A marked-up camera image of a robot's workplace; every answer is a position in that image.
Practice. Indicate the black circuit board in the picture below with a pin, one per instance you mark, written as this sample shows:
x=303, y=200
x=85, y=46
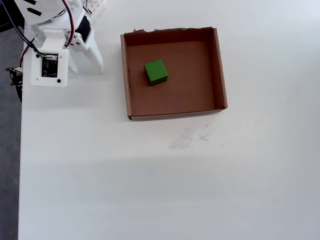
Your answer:
x=16, y=80

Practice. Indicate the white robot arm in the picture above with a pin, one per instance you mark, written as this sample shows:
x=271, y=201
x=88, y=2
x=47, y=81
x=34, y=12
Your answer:
x=45, y=12

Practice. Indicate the brown cardboard box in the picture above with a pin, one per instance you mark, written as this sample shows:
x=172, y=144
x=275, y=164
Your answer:
x=180, y=97

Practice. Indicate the green cube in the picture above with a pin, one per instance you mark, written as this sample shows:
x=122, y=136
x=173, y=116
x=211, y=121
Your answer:
x=155, y=70

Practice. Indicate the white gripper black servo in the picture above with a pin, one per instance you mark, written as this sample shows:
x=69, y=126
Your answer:
x=94, y=53

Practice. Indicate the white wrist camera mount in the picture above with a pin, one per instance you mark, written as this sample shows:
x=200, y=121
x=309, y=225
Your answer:
x=36, y=72

